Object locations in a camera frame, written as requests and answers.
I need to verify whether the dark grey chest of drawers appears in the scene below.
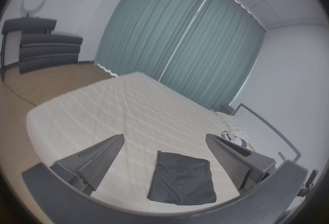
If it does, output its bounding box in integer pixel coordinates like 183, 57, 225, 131
19, 33, 83, 74

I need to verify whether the dark grey dressing table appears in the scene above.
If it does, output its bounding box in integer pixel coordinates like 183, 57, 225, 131
1, 18, 57, 82

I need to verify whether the white printed pillow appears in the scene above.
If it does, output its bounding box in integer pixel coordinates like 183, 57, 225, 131
216, 111, 251, 141

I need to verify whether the black T-shirt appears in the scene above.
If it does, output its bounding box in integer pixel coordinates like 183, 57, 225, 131
147, 151, 217, 206

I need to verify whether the pile of clothes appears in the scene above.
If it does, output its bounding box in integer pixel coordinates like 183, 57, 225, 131
221, 130, 255, 151

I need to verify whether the black cable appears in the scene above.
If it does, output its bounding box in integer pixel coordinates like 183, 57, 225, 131
3, 82, 36, 108

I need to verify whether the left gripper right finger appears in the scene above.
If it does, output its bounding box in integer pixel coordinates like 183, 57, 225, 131
206, 134, 276, 191

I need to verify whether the blue-green curtain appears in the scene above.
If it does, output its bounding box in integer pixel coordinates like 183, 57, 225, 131
95, 0, 213, 82
159, 0, 266, 111

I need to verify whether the bed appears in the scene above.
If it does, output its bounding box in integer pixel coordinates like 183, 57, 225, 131
26, 72, 301, 207

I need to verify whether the grey bedside table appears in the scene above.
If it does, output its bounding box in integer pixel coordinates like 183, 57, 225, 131
211, 104, 234, 116

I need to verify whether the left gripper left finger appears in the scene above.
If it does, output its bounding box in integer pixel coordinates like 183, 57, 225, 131
50, 134, 125, 196

